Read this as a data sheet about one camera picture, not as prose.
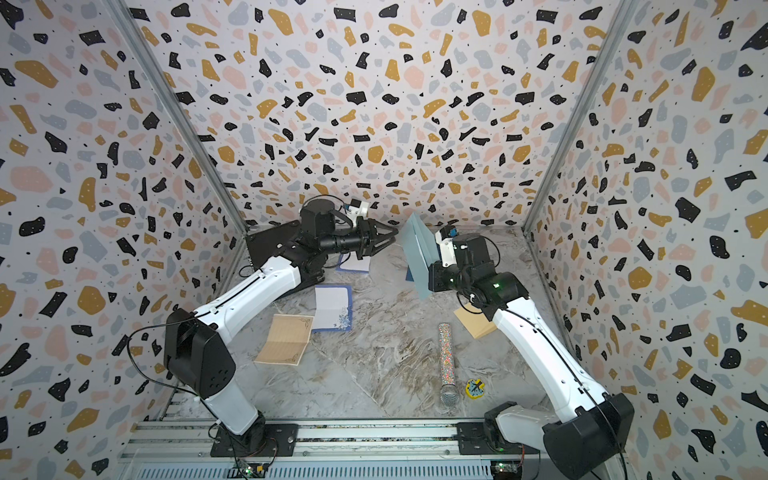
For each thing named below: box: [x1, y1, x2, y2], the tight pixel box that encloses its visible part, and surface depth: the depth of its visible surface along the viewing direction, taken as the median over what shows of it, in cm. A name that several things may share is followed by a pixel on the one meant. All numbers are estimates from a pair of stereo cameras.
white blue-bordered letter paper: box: [312, 285, 353, 331], surface depth 99 cm
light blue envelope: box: [400, 212, 440, 301], surface depth 80 cm
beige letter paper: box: [254, 314, 315, 366], surface depth 93 cm
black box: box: [245, 199, 335, 300], surface depth 63 cm
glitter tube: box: [438, 322, 459, 407], surface depth 87 cm
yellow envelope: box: [454, 302, 497, 339], surface depth 97 cm
